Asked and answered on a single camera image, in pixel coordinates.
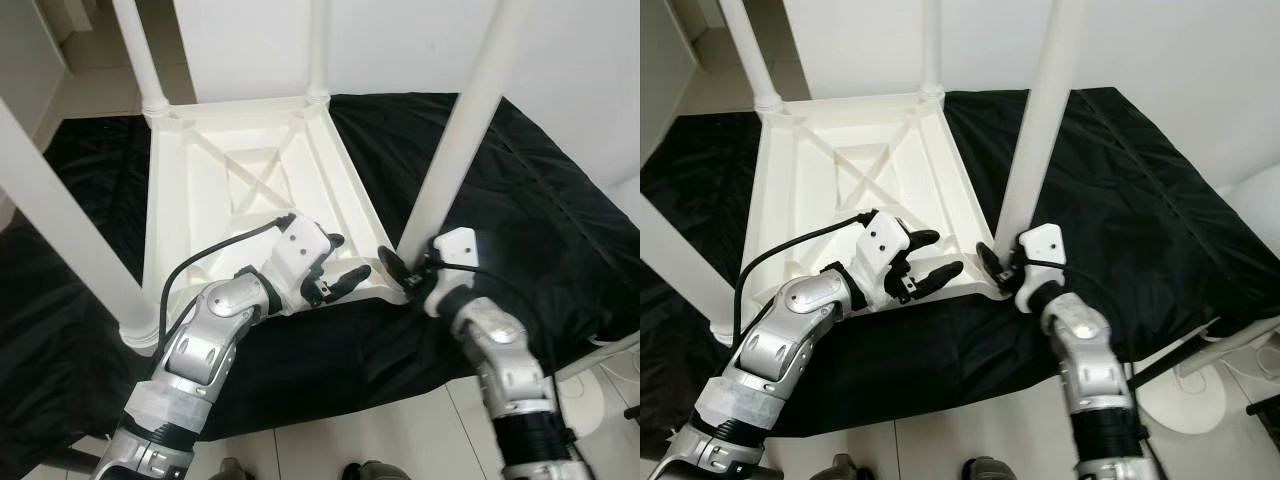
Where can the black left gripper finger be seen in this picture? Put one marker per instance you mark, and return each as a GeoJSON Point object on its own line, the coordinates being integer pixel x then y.
{"type": "Point", "coordinates": [350, 278]}
{"type": "Point", "coordinates": [925, 239]}
{"type": "Point", "coordinates": [942, 274]}
{"type": "Point", "coordinates": [334, 241]}

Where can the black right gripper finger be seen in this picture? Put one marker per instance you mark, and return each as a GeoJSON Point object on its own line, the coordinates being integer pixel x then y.
{"type": "Point", "coordinates": [393, 263]}
{"type": "Point", "coordinates": [988, 260]}

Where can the white plastic children table top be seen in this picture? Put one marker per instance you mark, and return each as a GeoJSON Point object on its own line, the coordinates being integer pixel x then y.
{"type": "Point", "coordinates": [830, 200]}
{"type": "Point", "coordinates": [220, 200]}

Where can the white plastic table leg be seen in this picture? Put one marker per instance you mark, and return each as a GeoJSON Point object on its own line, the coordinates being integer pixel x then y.
{"type": "Point", "coordinates": [932, 50]}
{"type": "Point", "coordinates": [1045, 120]}
{"type": "Point", "coordinates": [60, 220]}
{"type": "Point", "coordinates": [755, 60]}
{"type": "Point", "coordinates": [145, 60]}
{"type": "Point", "coordinates": [465, 120]}
{"type": "Point", "coordinates": [690, 265]}
{"type": "Point", "coordinates": [318, 50]}

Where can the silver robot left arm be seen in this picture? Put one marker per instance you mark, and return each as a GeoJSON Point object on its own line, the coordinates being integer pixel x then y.
{"type": "Point", "coordinates": [790, 335]}
{"type": "Point", "coordinates": [200, 345]}

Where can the black cloth table cover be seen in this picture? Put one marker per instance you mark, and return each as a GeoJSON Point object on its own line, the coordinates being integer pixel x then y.
{"type": "Point", "coordinates": [1180, 180]}
{"type": "Point", "coordinates": [540, 190]}

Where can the grey robot left leg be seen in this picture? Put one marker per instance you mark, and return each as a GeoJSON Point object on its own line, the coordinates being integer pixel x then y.
{"type": "Point", "coordinates": [237, 470]}
{"type": "Point", "coordinates": [847, 469]}

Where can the grey robot leg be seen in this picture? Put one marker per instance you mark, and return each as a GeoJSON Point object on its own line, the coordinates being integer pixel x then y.
{"type": "Point", "coordinates": [376, 471]}
{"type": "Point", "coordinates": [990, 470]}
{"type": "Point", "coordinates": [847, 469]}
{"type": "Point", "coordinates": [237, 470]}

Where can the grey robot right leg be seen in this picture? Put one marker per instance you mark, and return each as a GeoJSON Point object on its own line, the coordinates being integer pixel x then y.
{"type": "Point", "coordinates": [376, 471]}
{"type": "Point", "coordinates": [990, 470]}

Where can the white round lamp base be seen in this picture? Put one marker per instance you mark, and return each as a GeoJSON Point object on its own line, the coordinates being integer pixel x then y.
{"type": "Point", "coordinates": [1185, 400]}
{"type": "Point", "coordinates": [585, 405]}

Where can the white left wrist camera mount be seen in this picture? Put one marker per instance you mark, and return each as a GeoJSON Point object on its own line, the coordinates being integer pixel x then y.
{"type": "Point", "coordinates": [300, 245]}
{"type": "Point", "coordinates": [885, 238]}

